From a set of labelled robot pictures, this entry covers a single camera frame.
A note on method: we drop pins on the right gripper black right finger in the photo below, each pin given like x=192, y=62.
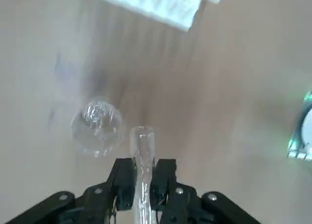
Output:
x=163, y=185

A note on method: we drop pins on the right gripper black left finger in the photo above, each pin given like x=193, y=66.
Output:
x=124, y=185

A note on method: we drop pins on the white test tube rack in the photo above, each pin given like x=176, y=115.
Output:
x=158, y=7

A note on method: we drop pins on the clear glass test tube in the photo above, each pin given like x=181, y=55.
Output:
x=143, y=160

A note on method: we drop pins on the small clear glass beaker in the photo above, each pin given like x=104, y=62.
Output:
x=97, y=126

